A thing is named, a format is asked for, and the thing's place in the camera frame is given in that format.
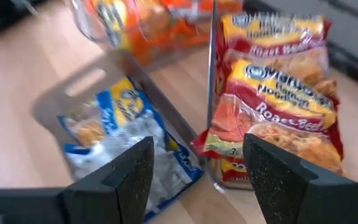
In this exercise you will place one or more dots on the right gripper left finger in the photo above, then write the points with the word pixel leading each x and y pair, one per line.
pixel 110 193

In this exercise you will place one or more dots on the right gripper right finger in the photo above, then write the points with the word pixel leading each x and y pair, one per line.
pixel 284 193

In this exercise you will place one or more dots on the red beef ramen pack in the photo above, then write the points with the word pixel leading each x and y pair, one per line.
pixel 275 37
pixel 232 169
pixel 284 96

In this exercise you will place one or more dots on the blue soy sauce ramen pack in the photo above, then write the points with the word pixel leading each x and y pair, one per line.
pixel 126 102
pixel 169 161

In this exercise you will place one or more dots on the grey plastic bin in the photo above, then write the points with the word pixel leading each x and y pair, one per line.
pixel 163 99

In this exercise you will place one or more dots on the wide clear plastic bin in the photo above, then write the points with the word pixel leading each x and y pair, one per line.
pixel 211 77

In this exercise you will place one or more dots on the orange snack packet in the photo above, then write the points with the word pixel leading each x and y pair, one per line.
pixel 82 25

